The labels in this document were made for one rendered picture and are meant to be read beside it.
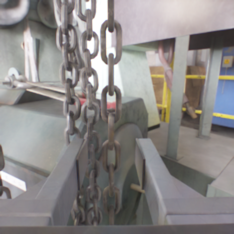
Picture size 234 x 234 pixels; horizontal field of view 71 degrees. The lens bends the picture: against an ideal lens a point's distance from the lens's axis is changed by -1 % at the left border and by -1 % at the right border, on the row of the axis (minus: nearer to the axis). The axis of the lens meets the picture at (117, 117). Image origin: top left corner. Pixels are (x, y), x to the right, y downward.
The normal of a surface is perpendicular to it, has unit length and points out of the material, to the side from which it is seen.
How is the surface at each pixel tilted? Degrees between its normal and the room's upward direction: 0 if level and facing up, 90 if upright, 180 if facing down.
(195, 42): 90
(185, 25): 90
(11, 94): 48
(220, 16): 90
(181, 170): 90
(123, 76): 72
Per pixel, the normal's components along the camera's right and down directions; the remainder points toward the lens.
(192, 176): -0.74, 0.17
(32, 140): -0.33, -0.53
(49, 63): 0.68, 0.19
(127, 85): 0.65, -0.12
